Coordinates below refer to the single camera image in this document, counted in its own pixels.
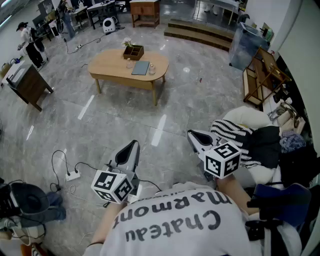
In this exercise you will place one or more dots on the black wristband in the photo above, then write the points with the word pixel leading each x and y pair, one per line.
pixel 96 243

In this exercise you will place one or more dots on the person's right forearm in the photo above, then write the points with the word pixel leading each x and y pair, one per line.
pixel 237 195

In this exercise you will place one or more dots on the white side table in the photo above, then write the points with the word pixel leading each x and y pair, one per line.
pixel 12 72

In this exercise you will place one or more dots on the dark blue bag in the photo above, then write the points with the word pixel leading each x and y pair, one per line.
pixel 287 200

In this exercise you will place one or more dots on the cream armchair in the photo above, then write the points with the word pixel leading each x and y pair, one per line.
pixel 247 115

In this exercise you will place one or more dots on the black desk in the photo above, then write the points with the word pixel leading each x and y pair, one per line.
pixel 100 8

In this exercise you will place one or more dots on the blue denim cloth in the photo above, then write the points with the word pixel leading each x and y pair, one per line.
pixel 56 207

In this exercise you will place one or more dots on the beige handbag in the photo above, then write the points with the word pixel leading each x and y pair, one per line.
pixel 287 120

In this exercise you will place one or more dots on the light wooden cabinet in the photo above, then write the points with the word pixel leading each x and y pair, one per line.
pixel 145 10

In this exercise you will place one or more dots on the dark wooden side table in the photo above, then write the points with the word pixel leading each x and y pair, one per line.
pixel 30 85

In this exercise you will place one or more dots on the white pet carrier backpack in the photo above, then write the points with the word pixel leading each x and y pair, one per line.
pixel 109 25

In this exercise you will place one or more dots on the black garment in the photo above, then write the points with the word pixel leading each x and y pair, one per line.
pixel 267 145

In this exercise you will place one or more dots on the pink flower bouquet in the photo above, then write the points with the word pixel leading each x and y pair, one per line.
pixel 127 42

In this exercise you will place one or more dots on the brown wooden organizer box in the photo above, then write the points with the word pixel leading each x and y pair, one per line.
pixel 130 55

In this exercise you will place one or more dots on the blue-grey scarf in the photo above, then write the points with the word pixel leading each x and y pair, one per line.
pixel 292 142

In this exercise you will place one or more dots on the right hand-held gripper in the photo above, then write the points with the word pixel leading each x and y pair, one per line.
pixel 222 160

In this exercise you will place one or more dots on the grey notebook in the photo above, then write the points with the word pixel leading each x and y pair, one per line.
pixel 140 68

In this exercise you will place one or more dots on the white power strip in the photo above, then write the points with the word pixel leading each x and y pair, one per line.
pixel 73 176
pixel 79 46

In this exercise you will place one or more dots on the striped knit garment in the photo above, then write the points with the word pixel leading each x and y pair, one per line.
pixel 225 127

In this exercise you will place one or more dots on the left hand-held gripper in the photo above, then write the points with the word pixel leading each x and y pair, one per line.
pixel 110 183

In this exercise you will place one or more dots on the blue marbled panel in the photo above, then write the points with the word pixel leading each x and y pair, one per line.
pixel 246 47

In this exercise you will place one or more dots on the pink glass bottle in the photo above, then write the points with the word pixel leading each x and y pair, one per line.
pixel 129 65

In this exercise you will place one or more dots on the person's left forearm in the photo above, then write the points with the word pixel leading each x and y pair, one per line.
pixel 107 222

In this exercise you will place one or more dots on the white printed t-shirt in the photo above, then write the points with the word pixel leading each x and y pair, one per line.
pixel 175 237

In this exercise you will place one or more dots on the black bag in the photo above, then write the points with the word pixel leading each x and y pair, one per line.
pixel 30 200

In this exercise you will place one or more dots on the wooden steps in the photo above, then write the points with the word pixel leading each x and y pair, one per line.
pixel 200 33

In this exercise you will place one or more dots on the wooden coffee table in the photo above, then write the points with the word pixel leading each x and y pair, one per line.
pixel 110 65

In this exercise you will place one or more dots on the wooden rattan rack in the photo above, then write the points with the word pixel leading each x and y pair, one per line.
pixel 262 72

